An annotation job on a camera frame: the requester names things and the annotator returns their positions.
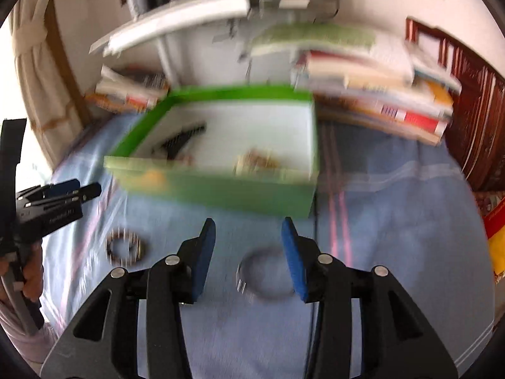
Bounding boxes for wooden bead bracelet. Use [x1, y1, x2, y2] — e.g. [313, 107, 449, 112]
[106, 227, 151, 266]

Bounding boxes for black eyeglasses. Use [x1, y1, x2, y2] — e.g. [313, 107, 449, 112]
[152, 123, 208, 160]

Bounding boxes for green cardboard box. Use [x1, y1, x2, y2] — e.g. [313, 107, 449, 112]
[103, 83, 321, 219]

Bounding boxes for silver bangle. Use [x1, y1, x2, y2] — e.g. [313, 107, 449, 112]
[235, 246, 296, 301]

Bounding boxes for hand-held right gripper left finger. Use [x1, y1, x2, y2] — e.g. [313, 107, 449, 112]
[39, 218, 217, 379]

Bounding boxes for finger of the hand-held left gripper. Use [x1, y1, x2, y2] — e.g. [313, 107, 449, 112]
[43, 179, 81, 198]
[73, 183, 102, 203]

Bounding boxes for tall pile of mixed books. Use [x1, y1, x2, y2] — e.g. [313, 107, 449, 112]
[241, 21, 462, 147]

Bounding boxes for beige curtain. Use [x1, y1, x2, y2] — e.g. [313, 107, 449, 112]
[8, 0, 91, 166]

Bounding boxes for blue striped bedsheet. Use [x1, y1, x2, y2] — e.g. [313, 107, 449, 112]
[39, 114, 496, 379]

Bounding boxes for stack of thin colourful books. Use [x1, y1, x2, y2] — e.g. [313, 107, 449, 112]
[85, 65, 170, 113]

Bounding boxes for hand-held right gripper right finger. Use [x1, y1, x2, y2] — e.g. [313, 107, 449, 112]
[281, 217, 460, 379]

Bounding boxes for red and yellow package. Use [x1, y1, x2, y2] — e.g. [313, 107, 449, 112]
[475, 191, 505, 277]

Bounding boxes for white desk shelf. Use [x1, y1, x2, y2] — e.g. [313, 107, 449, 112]
[89, 0, 352, 87]

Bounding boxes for dark wooden headboard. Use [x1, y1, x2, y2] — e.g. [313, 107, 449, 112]
[406, 16, 505, 192]

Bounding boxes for person's left hand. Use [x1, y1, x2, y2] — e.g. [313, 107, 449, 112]
[0, 242, 45, 301]

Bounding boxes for gold brooch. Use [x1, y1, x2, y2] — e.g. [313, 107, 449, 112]
[233, 148, 285, 176]

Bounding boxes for person's left forearm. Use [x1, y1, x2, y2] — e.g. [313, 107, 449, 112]
[0, 296, 60, 364]

